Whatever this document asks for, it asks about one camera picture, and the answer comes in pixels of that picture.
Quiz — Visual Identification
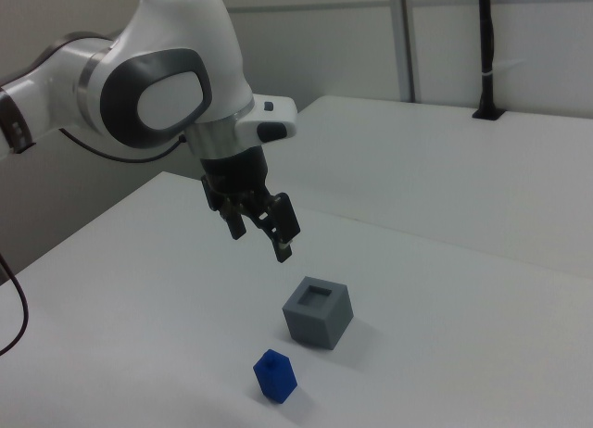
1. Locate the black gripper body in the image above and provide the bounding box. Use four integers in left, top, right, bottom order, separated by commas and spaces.
199, 145, 273, 208

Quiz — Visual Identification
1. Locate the blue block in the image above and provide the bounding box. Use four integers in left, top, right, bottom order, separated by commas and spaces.
252, 347, 298, 406

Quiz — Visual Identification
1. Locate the grey hollow cuboid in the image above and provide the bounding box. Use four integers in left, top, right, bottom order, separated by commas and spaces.
281, 275, 356, 352

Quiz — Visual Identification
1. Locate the black pole with clamp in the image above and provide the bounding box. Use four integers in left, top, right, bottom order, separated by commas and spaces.
471, 0, 507, 121

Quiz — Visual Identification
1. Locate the grey partition post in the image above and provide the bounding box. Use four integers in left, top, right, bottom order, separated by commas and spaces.
397, 0, 423, 103

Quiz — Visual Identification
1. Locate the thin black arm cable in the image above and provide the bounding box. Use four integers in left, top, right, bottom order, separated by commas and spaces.
0, 127, 188, 356

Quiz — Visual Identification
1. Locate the white cable tie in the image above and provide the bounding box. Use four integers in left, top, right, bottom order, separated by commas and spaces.
480, 58, 528, 78

